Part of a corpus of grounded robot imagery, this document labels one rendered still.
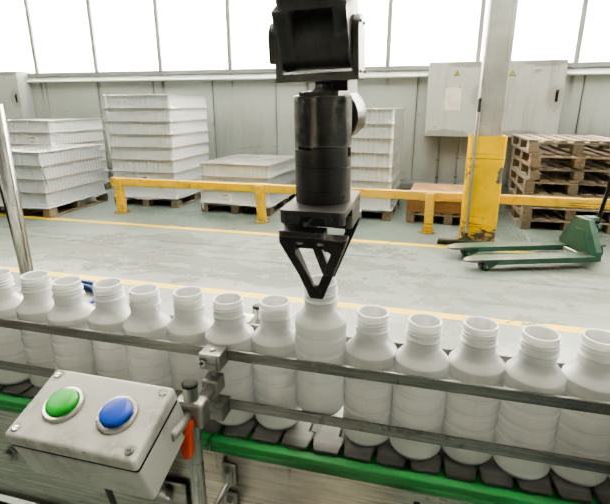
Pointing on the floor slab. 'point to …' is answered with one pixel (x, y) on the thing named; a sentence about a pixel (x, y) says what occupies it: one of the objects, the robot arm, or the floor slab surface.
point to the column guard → (483, 186)
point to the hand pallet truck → (586, 240)
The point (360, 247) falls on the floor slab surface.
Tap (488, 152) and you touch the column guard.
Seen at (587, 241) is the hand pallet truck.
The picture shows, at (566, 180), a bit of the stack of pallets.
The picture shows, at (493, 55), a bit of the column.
